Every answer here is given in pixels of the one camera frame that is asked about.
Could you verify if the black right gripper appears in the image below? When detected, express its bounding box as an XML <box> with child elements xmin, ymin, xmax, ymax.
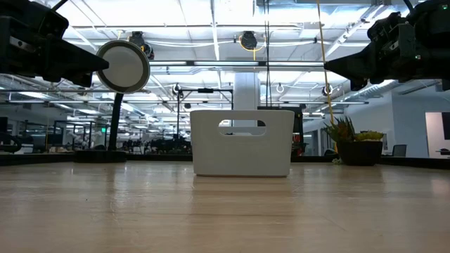
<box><xmin>323</xmin><ymin>12</ymin><xmax>421</xmax><ymax>91</ymax></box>

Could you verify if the white plastic bin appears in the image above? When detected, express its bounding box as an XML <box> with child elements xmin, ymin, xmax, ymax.
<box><xmin>189</xmin><ymin>109</ymin><xmax>295</xmax><ymax>178</ymax></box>

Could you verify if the black wall monitor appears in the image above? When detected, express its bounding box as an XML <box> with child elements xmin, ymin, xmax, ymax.
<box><xmin>442</xmin><ymin>112</ymin><xmax>450</xmax><ymax>141</ymax></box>

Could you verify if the white square column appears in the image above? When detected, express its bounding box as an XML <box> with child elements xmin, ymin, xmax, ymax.
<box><xmin>233</xmin><ymin>72</ymin><xmax>262</xmax><ymax>128</ymax></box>

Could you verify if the potted succulent plant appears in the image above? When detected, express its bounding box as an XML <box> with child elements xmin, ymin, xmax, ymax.
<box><xmin>322</xmin><ymin>115</ymin><xmax>385</xmax><ymax>167</ymax></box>

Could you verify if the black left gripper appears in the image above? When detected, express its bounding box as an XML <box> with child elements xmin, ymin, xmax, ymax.
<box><xmin>12</xmin><ymin>0</ymin><xmax>109</xmax><ymax>88</ymax></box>

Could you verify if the long ceiling light strip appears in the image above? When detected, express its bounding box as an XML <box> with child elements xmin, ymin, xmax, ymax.
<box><xmin>149</xmin><ymin>60</ymin><xmax>326</xmax><ymax>67</ymax></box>

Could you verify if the grey office chair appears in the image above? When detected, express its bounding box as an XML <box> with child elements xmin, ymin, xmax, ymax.
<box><xmin>391</xmin><ymin>143</ymin><xmax>409</xmax><ymax>158</ymax></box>

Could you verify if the black workstation frame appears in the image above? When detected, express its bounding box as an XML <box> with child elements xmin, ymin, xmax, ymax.
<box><xmin>176</xmin><ymin>88</ymin><xmax>235</xmax><ymax>140</ymax></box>

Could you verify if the black ceiling cable reel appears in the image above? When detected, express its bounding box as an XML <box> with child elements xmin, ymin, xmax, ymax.
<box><xmin>128</xmin><ymin>30</ymin><xmax>155</xmax><ymax>60</ymax></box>
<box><xmin>240</xmin><ymin>30</ymin><xmax>259</xmax><ymax>51</ymax></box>

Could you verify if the yellow hanging cable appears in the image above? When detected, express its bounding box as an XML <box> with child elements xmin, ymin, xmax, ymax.
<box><xmin>315</xmin><ymin>0</ymin><xmax>338</xmax><ymax>124</ymax></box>

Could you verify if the black hanging cable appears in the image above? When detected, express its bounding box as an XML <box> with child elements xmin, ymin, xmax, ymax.
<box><xmin>263</xmin><ymin>0</ymin><xmax>272</xmax><ymax>108</ymax></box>

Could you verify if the black cabinet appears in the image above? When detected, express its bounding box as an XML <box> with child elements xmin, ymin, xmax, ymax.
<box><xmin>257</xmin><ymin>105</ymin><xmax>304</xmax><ymax>157</ymax></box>

